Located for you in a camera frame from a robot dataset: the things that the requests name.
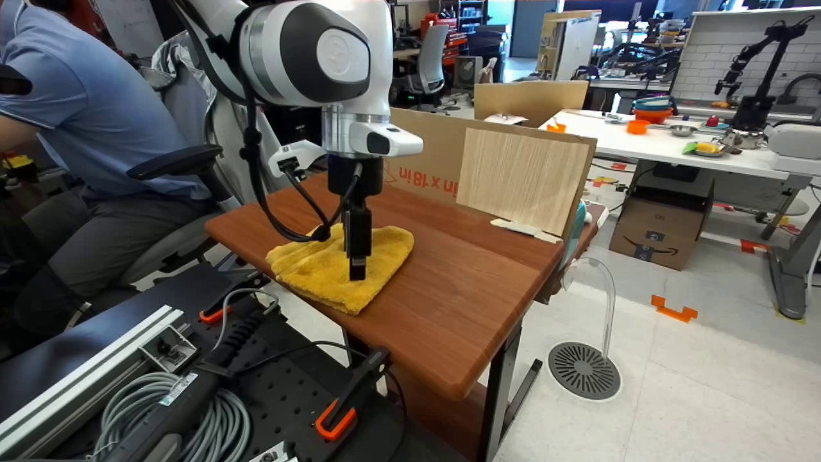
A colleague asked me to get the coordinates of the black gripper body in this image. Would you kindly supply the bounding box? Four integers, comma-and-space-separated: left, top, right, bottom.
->
327, 152, 387, 214

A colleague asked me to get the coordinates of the yellow towel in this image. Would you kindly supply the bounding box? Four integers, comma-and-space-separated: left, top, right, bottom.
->
265, 221, 419, 319

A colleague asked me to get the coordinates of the large printed cardboard box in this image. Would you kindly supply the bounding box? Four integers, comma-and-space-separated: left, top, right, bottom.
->
384, 105, 483, 206

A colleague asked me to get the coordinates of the brown wooden desk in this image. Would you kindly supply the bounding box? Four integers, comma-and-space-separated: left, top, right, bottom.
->
203, 174, 601, 462

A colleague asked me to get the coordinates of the grey swivel chair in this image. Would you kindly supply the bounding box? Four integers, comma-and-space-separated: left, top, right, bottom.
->
392, 21, 454, 101

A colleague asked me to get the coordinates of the black clamp with orange grip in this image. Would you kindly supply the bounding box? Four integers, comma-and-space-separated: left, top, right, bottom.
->
196, 273, 271, 328
310, 346, 394, 447

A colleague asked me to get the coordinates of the light wooden panel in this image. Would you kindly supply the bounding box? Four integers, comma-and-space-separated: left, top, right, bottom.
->
454, 123, 597, 247

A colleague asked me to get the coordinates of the black grey office chair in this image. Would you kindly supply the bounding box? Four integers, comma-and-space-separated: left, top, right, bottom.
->
16, 141, 260, 302

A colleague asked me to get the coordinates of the grey jacket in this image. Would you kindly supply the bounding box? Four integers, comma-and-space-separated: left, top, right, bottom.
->
146, 32, 297, 207

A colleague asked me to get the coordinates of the plain open cardboard box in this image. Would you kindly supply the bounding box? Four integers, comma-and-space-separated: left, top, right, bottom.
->
473, 78, 589, 130

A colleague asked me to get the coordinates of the upright cardboard and white board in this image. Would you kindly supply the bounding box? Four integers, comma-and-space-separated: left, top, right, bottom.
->
533, 8, 604, 85

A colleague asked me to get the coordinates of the round black floor stand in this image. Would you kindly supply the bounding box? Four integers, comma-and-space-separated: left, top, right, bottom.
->
547, 254, 625, 402

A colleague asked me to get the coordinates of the seated person in blue shirt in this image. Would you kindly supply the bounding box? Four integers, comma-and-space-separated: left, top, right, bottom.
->
0, 0, 217, 345

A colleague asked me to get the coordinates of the small cardboard box with logo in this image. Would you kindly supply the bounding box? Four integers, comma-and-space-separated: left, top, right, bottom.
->
609, 189, 709, 275

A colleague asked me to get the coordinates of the white work table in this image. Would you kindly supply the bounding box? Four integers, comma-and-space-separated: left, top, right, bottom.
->
539, 109, 821, 324

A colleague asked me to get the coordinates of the orange bowl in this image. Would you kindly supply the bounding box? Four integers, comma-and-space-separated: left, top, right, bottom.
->
631, 94, 681, 125

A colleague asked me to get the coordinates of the yellow green toy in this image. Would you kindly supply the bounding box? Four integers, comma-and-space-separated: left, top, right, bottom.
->
681, 135, 728, 159

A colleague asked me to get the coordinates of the white pegboard panel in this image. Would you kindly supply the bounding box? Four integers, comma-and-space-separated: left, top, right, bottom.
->
670, 5, 821, 116

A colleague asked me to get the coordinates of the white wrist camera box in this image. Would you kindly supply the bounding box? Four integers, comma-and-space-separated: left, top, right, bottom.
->
265, 139, 328, 179

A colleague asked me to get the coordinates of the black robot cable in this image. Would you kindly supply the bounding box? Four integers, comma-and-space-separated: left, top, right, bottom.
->
174, 0, 353, 247

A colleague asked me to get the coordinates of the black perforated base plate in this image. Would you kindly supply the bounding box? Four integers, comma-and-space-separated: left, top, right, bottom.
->
164, 310, 409, 462

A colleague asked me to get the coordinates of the grey cable bundle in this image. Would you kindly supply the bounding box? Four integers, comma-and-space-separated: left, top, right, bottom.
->
84, 370, 253, 462

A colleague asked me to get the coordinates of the aluminium profile rail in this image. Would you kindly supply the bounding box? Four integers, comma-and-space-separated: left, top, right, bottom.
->
0, 302, 188, 456

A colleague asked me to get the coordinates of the orange floor bracket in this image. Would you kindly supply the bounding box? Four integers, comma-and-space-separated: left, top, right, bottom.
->
648, 292, 700, 325

